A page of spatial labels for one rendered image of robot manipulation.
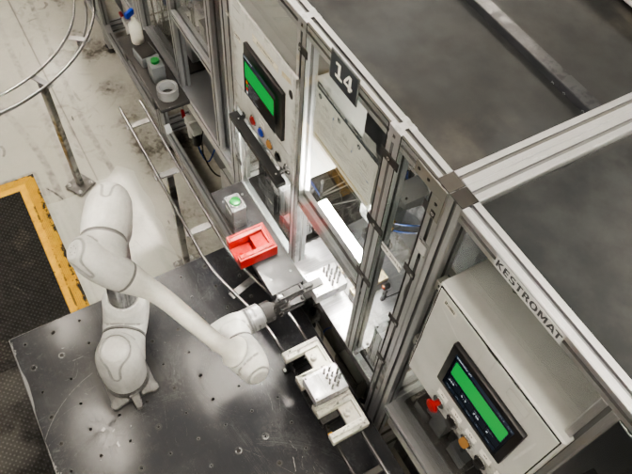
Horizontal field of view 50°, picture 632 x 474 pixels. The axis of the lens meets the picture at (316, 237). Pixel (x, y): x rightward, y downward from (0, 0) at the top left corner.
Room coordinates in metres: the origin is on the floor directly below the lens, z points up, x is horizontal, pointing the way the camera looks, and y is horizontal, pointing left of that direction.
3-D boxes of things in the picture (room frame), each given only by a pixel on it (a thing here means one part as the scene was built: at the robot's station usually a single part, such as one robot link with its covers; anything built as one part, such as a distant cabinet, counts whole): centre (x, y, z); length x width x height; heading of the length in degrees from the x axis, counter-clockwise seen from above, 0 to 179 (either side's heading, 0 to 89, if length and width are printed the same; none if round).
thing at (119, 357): (0.92, 0.65, 0.85); 0.18 x 0.16 x 0.22; 7
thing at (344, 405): (0.88, -0.08, 0.84); 0.36 x 0.14 x 0.10; 34
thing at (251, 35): (1.59, 0.11, 1.60); 0.42 x 0.29 x 0.46; 34
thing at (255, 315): (1.05, 0.18, 1.02); 0.09 x 0.06 x 0.09; 34
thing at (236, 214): (1.53, 0.31, 0.97); 0.08 x 0.08 x 0.12; 34
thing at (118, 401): (0.89, 0.64, 0.71); 0.22 x 0.18 x 0.06; 34
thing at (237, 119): (1.52, 0.23, 1.37); 0.36 x 0.04 x 0.04; 34
